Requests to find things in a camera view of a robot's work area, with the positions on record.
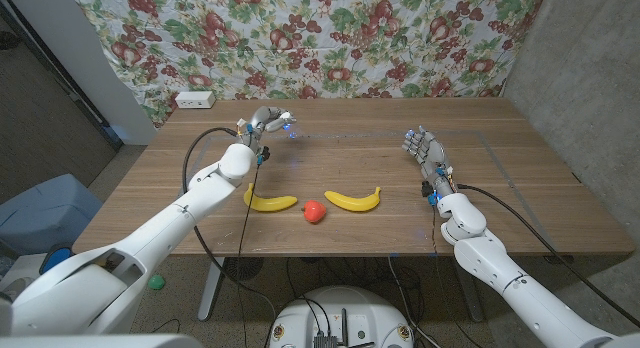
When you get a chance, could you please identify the white robot torso edge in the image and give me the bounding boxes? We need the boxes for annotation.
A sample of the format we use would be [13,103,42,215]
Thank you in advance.
[0,332,204,348]

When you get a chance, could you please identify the yellow toy banana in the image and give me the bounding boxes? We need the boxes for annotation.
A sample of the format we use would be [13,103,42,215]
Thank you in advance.
[324,186,382,213]
[243,182,299,213]

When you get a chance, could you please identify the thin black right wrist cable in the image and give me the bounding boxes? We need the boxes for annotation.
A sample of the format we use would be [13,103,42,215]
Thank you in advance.
[429,202,469,348]

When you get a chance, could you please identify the floral fruit print backdrop cloth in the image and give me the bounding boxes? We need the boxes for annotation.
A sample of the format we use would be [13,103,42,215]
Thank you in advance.
[69,0,549,129]

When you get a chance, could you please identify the clear medicine bottle white cap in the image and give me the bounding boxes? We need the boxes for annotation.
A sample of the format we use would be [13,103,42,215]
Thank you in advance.
[282,115,300,141]

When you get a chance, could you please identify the white power strip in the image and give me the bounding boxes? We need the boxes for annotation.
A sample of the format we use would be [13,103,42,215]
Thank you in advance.
[174,90,217,110]

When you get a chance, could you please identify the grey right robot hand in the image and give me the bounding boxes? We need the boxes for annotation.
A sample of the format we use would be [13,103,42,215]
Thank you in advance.
[402,126,454,194]

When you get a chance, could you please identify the red toy apple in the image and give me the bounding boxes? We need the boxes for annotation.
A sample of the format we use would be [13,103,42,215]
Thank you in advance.
[301,199,328,224]

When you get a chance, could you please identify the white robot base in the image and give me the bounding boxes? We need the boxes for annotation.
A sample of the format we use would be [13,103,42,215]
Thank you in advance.
[268,285,415,348]

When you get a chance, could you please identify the metal table leg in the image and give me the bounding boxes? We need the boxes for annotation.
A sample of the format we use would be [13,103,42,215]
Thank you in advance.
[452,255,485,323]
[197,256,226,323]

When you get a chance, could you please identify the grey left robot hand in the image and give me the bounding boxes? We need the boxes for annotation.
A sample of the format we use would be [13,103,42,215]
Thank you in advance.
[238,105,297,152]

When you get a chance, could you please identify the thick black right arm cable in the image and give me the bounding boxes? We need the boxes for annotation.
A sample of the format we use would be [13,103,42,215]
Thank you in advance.
[457,183,640,329]

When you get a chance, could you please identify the blue-grey plastic bin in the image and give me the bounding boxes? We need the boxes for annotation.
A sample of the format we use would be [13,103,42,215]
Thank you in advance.
[0,173,104,256]

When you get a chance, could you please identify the blue and black floor item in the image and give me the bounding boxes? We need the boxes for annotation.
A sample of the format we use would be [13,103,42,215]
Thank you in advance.
[38,245,74,275]

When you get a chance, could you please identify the round black floor fan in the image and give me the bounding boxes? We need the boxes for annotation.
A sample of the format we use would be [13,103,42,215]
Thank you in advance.
[223,256,265,282]

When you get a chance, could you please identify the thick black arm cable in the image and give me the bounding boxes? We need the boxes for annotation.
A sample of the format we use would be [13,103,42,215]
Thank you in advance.
[181,126,279,339]
[457,183,640,329]

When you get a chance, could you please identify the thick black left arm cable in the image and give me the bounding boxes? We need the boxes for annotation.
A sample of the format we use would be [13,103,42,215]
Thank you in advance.
[181,126,279,339]

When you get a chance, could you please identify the grey floor cable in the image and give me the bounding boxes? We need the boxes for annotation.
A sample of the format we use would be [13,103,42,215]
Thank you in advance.
[387,255,441,348]

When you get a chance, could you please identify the dark brown door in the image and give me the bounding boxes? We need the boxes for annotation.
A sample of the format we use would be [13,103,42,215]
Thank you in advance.
[0,0,124,204]

